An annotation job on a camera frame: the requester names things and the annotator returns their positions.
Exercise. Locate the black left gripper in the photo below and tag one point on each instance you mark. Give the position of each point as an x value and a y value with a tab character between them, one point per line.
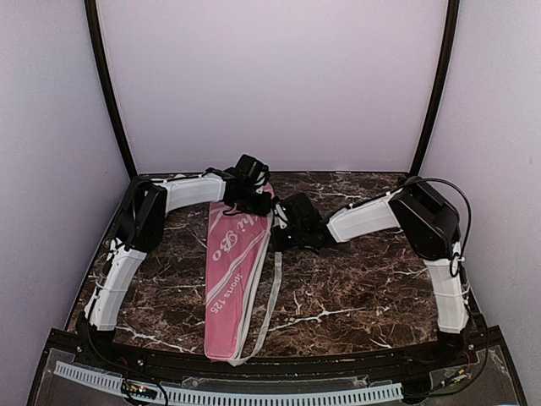
261	210

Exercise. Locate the grey slotted cable duct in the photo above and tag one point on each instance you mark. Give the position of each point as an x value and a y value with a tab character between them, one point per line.
141	393

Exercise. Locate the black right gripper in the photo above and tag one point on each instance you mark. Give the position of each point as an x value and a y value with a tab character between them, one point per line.
279	245

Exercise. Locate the pink racket cover bag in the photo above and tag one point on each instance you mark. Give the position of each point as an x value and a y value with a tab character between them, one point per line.
236	251

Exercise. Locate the black front table rail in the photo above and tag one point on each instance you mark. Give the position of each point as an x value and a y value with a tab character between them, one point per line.
169	366

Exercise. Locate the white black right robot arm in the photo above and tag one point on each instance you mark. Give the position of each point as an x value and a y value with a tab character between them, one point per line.
430	223

